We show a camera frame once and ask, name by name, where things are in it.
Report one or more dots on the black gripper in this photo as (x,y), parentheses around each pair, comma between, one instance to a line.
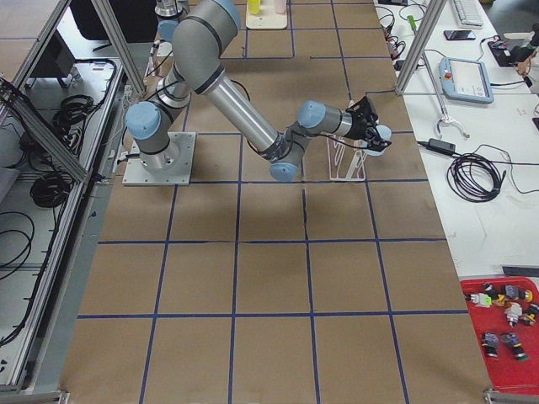
(359,129)

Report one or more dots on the light blue cup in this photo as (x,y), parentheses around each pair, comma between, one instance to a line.
(378,140)

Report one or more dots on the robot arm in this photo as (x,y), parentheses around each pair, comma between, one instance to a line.
(198,40)
(169,14)

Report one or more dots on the pink plastic cup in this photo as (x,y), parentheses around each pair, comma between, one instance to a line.
(280,6)

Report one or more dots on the yellow plastic cup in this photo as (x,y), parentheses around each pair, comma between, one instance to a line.
(253,7)

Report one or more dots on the black power adapter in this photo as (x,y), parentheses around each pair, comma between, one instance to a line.
(442,147)

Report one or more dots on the blue teach pendant tablet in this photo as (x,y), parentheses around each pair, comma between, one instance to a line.
(465,80)

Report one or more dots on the black smartphone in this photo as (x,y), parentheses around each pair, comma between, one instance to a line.
(459,35)

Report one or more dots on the cream plastic tray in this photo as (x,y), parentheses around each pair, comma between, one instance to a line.
(266,19)

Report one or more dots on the white keyboard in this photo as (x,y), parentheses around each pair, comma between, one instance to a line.
(467,13)

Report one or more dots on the red parts tray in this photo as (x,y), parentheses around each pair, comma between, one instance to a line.
(504,314)

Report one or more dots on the white wire cup rack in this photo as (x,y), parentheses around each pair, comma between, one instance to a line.
(345,160)

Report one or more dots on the aluminium frame post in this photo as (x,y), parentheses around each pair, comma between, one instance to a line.
(420,41)

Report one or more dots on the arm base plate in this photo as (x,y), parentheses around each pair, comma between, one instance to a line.
(169,167)

